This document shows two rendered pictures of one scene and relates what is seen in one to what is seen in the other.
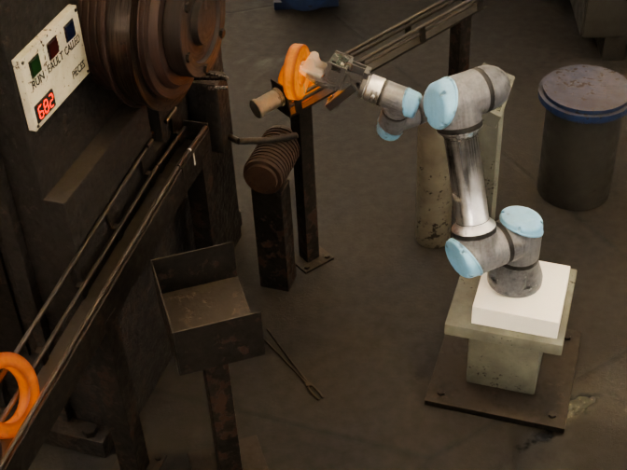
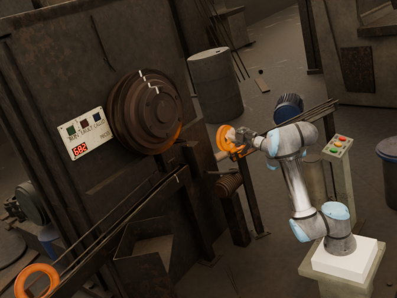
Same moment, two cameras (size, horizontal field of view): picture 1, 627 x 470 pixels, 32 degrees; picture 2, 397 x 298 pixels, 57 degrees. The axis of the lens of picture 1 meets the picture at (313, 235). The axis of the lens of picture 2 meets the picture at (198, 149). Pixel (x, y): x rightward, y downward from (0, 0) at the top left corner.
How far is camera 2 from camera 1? 1.26 m
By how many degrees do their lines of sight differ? 28
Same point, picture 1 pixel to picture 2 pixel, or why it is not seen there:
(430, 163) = (311, 185)
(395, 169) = not seen: hidden behind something
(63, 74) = (93, 136)
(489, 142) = (339, 172)
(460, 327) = (306, 271)
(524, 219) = (335, 209)
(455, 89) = (277, 133)
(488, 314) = (320, 265)
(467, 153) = (290, 169)
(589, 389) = not seen: outside the picture
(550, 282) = (362, 248)
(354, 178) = not seen: hidden behind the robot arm
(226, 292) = (165, 241)
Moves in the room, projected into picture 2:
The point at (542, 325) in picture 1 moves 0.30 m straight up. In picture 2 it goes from (352, 274) to (344, 219)
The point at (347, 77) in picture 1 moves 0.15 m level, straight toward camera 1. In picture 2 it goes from (246, 138) to (238, 151)
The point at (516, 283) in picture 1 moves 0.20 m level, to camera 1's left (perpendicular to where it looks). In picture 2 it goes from (336, 247) to (292, 246)
